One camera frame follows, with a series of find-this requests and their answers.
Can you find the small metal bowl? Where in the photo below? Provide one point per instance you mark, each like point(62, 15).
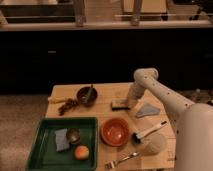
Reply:
point(73, 136)

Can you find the dark brown bowl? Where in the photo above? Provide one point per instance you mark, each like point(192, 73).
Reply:
point(80, 97)

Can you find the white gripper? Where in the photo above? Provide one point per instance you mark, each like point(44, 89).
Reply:
point(135, 92)

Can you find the blue sponge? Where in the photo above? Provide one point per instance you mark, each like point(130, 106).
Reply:
point(61, 140)

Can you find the green plastic tray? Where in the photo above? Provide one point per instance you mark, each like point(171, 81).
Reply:
point(44, 155)

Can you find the red bowl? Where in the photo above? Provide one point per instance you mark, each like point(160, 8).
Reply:
point(115, 132)

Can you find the bunch of dark grapes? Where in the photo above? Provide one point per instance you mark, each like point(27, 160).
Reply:
point(69, 104)

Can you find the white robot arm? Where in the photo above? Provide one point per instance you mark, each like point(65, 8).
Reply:
point(194, 121)

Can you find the blue grey cloth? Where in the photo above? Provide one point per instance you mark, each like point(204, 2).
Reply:
point(147, 110)

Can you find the silver fork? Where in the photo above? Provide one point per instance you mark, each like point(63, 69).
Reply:
point(115, 163)

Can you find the green utensil in bowl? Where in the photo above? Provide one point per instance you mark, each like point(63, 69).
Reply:
point(88, 94)

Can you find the orange peach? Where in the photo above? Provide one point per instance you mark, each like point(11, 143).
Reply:
point(81, 152)

